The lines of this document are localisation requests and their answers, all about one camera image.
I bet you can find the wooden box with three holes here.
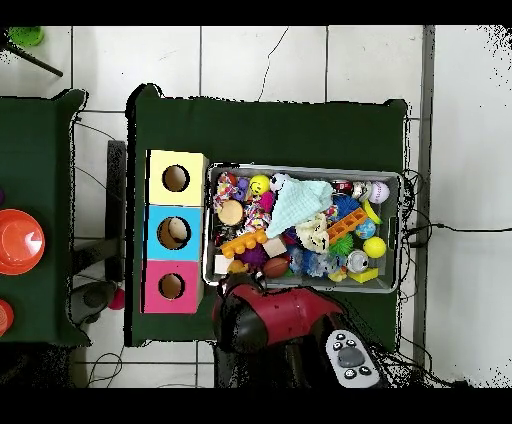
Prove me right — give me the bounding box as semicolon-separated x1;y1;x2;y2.
142;149;210;315

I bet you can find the yellow smiley ball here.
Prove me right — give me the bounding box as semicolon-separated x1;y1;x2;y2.
248;174;272;197

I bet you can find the orange studded toy brick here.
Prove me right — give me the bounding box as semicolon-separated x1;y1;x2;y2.
219;228;268;260

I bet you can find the black and white soccer ball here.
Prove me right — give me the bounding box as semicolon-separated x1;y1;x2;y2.
269;172;292;193

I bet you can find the mint green knitted cloth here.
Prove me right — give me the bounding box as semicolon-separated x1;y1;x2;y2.
265;176;334;240

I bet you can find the purple spiky ball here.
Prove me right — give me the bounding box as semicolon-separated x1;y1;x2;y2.
238;243;270;271

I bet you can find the brown toy football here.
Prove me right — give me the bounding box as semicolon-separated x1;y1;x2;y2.
262;256;291;280

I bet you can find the cream cloth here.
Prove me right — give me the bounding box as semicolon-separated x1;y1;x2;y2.
294;212;331;254

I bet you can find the plain yellow ball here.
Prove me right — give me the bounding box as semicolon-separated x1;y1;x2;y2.
362;236;388;260

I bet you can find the red ball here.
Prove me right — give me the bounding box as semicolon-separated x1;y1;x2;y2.
107;287;126;312

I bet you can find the grey rounded object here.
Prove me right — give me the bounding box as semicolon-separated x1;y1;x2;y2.
69;280;118;325

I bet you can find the large orange bowl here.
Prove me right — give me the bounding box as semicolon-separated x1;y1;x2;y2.
0;208;46;277

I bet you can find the black rod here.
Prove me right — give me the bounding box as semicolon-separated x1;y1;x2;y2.
0;39;64;78

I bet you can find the small orange bowl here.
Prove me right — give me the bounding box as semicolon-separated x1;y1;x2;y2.
0;298;16;338

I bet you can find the green cup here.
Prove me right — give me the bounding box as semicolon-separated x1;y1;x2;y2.
7;26;45;48

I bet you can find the shallow wire mesh bin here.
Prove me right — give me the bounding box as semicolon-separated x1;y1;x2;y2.
201;161;404;294

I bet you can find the black cable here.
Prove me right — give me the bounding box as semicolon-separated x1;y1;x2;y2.
403;222;512;247

